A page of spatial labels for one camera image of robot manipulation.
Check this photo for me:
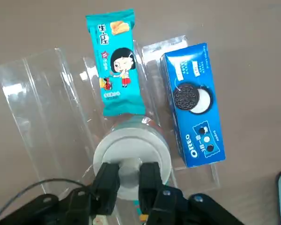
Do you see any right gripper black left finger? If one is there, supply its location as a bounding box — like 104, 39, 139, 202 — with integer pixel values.
0, 162, 121, 225

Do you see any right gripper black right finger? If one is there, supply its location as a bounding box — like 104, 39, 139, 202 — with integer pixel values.
139, 161, 244, 225

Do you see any glass cookie jar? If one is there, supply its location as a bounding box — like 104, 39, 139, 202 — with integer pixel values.
83, 114, 176, 225

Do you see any blue Oreo cookie box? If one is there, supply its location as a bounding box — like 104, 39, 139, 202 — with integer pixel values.
159, 42, 226, 168

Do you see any clear acrylic display shelf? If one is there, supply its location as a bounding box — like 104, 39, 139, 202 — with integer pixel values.
0, 35, 222, 225

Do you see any teal snack packet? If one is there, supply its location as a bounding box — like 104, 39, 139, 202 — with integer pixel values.
85, 8, 145, 117

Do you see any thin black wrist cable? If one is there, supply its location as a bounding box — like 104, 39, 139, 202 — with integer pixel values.
0, 178, 86, 222

